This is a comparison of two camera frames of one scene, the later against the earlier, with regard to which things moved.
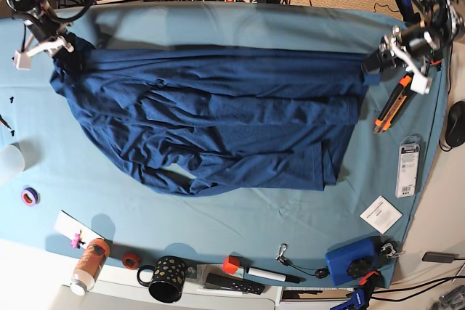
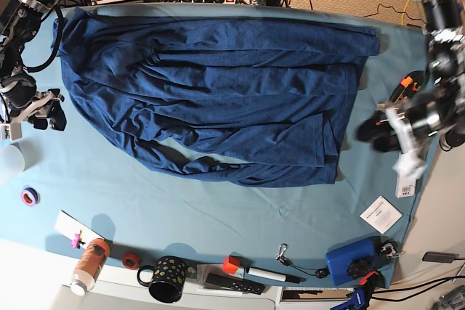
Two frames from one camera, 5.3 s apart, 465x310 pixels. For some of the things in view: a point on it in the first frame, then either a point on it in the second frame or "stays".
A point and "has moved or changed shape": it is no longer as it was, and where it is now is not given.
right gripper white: x=383 y=59 -> x=378 y=124
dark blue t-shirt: x=197 y=120 has moved or changed shape
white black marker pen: x=275 y=275 stays
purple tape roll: x=30 y=197 stays
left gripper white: x=74 y=62 -> x=40 y=107
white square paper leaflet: x=381 y=214 stays
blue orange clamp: x=360 y=295 stays
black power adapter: x=441 y=257 stays
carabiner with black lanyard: x=320 y=273 stays
